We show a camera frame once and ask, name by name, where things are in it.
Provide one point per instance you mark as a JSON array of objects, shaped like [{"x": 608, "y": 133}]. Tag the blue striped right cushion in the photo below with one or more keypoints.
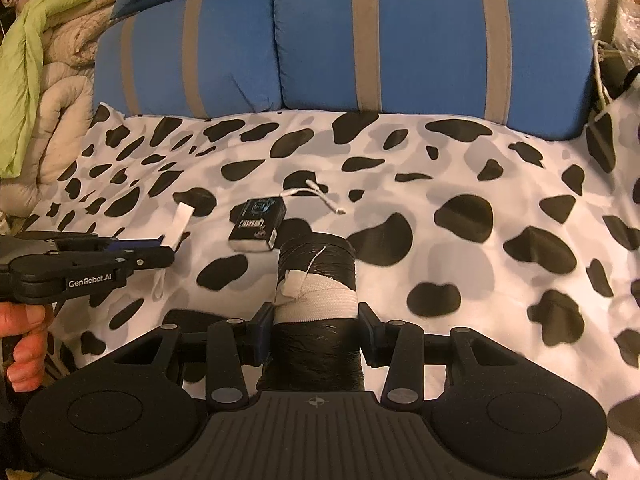
[{"x": 524, "y": 64}]

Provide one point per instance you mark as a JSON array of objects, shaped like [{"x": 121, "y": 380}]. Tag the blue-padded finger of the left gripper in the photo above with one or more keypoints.
[{"x": 110, "y": 243}]

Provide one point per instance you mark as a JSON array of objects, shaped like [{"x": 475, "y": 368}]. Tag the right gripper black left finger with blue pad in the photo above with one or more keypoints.
[{"x": 214, "y": 349}]

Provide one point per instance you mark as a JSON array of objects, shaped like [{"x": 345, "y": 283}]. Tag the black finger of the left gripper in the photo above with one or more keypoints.
[{"x": 116, "y": 267}]

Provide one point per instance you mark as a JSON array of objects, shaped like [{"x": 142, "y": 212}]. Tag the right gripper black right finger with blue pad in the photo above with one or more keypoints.
[{"x": 405, "y": 349}]

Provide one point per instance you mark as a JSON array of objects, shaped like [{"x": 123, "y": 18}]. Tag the green blanket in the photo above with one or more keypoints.
[{"x": 22, "y": 60}]

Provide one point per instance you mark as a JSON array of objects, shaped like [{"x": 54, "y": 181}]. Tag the black plastic bag roll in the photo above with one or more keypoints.
[{"x": 314, "y": 341}]

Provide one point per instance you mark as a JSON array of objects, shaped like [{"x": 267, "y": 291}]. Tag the small black printed box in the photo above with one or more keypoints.
[{"x": 256, "y": 228}]

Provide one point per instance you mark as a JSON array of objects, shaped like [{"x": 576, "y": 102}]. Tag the beige quilted comforter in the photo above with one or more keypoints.
[{"x": 64, "y": 112}]

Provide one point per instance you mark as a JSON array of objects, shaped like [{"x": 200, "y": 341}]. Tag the person's left hand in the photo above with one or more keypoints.
[{"x": 31, "y": 323}]

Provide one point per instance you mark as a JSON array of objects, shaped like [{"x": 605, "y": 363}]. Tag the cow print blanket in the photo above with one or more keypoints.
[{"x": 454, "y": 221}]

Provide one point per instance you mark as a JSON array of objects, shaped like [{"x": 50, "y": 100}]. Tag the blue striped cushion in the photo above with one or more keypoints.
[
  {"x": 524, "y": 64},
  {"x": 190, "y": 58}
]

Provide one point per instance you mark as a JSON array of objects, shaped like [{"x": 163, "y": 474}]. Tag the blue striped left cushion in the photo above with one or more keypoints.
[{"x": 190, "y": 58}]

